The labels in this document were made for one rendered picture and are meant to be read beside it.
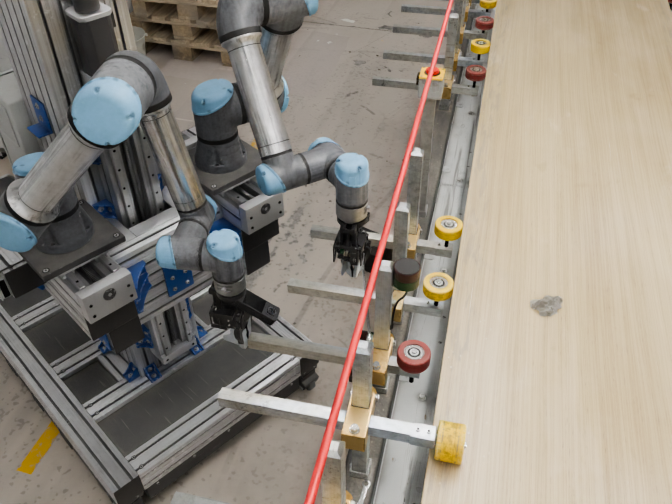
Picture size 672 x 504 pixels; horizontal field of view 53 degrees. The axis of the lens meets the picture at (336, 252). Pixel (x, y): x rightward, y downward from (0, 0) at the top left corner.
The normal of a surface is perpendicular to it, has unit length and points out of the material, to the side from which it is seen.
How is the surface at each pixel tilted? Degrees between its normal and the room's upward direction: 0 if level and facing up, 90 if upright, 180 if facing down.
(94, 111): 85
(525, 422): 0
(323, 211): 0
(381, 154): 0
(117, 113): 86
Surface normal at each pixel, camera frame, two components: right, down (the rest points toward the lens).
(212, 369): -0.01, -0.75
